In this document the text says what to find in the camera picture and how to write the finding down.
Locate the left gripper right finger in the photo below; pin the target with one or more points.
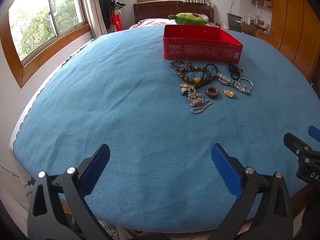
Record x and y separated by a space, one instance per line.
262 209

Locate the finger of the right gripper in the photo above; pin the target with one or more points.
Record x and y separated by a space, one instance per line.
297 146
314 132

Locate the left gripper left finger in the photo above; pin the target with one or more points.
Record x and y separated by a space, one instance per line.
46 217

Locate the gold pendant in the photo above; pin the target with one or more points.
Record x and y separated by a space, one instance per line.
228 93

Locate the silver metal watch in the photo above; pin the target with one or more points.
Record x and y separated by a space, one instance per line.
233 83

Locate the black cord gold charm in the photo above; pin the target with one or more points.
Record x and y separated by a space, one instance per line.
191 84

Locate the wooden wardrobe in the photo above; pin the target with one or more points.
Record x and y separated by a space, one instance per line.
294 32

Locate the wooden desk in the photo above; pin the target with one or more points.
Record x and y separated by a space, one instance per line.
253 31

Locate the blue bed cover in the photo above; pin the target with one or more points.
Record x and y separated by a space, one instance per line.
120 91

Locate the black office chair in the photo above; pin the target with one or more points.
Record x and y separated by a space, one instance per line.
234 22

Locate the red tin box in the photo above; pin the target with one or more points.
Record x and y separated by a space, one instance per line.
200 43

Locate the green avocado plush toy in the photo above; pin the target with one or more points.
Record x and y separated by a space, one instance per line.
187 18

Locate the dark wooden headboard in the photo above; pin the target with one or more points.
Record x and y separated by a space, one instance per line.
162 9

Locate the left beige curtain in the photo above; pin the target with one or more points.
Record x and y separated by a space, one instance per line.
95 18

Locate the coat rack with clothes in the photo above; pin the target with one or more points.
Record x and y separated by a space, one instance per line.
111 11

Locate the large wooden frame window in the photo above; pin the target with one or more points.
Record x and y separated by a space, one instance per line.
32 31

